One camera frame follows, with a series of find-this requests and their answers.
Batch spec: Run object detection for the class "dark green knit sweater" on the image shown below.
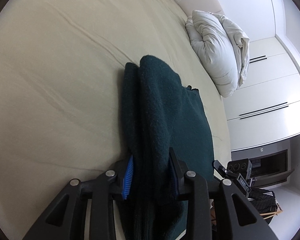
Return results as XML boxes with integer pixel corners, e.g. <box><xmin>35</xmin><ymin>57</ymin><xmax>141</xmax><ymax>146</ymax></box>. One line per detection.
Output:
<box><xmin>117</xmin><ymin>55</ymin><xmax>214</xmax><ymax>239</ymax></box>

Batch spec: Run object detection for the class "black bag on floor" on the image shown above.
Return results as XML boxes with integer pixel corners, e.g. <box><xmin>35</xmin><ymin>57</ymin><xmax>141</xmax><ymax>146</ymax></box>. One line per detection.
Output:
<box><xmin>248</xmin><ymin>188</ymin><xmax>277</xmax><ymax>215</ymax></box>

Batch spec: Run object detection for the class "white folded duvet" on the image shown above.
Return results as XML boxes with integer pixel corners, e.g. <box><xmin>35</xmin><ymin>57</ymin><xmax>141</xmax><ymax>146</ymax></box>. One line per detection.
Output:
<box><xmin>185</xmin><ymin>10</ymin><xmax>250</xmax><ymax>98</ymax></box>

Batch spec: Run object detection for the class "beige bed sheet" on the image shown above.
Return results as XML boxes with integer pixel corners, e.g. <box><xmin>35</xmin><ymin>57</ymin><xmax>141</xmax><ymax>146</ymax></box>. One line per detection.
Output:
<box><xmin>0</xmin><ymin>0</ymin><xmax>231</xmax><ymax>239</ymax></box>

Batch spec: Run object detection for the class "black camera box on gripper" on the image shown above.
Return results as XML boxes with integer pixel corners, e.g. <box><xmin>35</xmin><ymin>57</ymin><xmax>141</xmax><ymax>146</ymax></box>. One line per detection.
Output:
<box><xmin>227</xmin><ymin>158</ymin><xmax>253</xmax><ymax>180</ymax></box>

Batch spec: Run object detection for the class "white wardrobe with black handles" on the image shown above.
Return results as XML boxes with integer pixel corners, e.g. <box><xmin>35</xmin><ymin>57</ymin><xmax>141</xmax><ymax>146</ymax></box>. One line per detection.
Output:
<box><xmin>223</xmin><ymin>37</ymin><xmax>300</xmax><ymax>151</ymax></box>

